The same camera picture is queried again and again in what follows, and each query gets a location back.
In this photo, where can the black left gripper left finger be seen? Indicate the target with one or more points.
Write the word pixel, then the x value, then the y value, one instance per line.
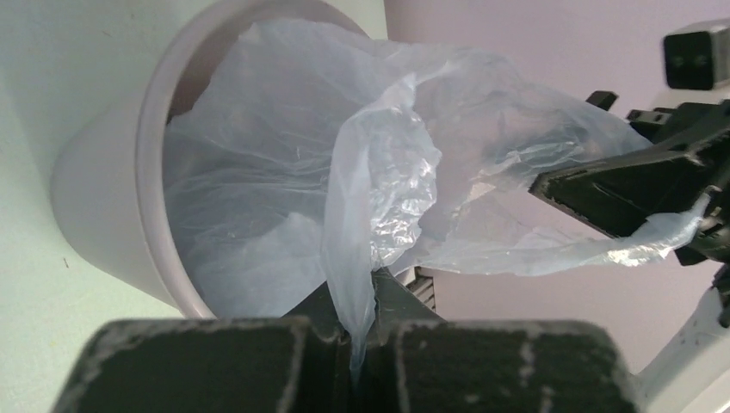
pixel 295 363

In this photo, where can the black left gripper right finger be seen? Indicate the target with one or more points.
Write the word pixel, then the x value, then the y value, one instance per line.
pixel 418 362

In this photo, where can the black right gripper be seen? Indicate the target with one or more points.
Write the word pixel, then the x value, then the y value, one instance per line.
pixel 689 155

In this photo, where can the translucent blue trash bag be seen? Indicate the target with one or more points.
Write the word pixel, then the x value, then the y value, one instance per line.
pixel 316 156

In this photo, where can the grey plastic trash bin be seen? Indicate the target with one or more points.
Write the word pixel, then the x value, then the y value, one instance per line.
pixel 107 184

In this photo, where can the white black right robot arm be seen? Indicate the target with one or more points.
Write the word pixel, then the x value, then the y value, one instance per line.
pixel 691 373

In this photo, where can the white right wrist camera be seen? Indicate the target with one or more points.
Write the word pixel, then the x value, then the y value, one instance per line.
pixel 696 62

